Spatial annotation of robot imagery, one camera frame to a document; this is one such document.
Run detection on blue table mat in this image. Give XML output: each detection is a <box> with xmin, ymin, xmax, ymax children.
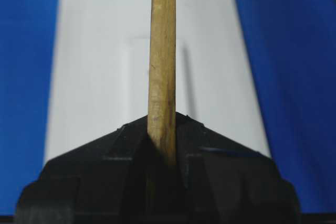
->
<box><xmin>1</xmin><ymin>0</ymin><xmax>335</xmax><ymax>215</ymax></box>

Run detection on white paper sheet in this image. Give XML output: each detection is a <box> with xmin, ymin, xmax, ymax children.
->
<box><xmin>44</xmin><ymin>0</ymin><xmax>270</xmax><ymax>161</ymax></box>

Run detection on wooden mallet hammer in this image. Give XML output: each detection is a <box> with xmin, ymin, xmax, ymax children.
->
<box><xmin>147</xmin><ymin>0</ymin><xmax>176</xmax><ymax>166</ymax></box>

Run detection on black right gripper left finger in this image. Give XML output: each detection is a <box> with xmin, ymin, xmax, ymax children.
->
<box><xmin>15</xmin><ymin>117</ymin><xmax>158</xmax><ymax>223</ymax></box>

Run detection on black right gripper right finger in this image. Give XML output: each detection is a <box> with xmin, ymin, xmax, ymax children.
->
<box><xmin>176</xmin><ymin>113</ymin><xmax>301</xmax><ymax>223</ymax></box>

